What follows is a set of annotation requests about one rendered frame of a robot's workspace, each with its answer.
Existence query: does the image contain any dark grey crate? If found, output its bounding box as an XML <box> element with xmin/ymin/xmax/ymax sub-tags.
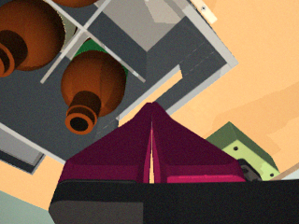
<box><xmin>0</xmin><ymin>0</ymin><xmax>239</xmax><ymax>165</ymax></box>

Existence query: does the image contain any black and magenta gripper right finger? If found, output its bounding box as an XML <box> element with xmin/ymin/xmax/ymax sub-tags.
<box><xmin>151</xmin><ymin>102</ymin><xmax>246</xmax><ymax>183</ymax></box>

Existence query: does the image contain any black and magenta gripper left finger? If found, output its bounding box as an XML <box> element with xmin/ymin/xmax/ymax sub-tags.
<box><xmin>57</xmin><ymin>102</ymin><xmax>151</xmax><ymax>184</ymax></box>

